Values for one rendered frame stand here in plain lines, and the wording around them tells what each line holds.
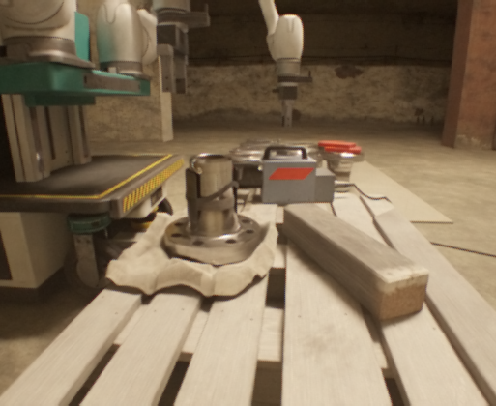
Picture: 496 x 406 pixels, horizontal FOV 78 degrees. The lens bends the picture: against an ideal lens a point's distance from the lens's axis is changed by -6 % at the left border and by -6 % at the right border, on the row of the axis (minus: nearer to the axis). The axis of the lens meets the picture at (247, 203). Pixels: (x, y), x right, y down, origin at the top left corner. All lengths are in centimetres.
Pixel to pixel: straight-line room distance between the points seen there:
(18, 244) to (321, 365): 73
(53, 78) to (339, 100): 938
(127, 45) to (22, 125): 46
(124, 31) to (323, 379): 117
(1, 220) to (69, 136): 47
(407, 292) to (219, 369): 36
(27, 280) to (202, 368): 57
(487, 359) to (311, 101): 943
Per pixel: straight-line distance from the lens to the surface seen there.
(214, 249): 78
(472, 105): 508
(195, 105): 1022
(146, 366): 56
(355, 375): 55
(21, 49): 85
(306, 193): 129
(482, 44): 515
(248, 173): 127
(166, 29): 84
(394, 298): 65
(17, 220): 90
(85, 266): 94
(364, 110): 1005
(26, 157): 106
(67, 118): 129
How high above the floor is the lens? 52
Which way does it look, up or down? 17 degrees down
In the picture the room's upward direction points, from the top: straight up
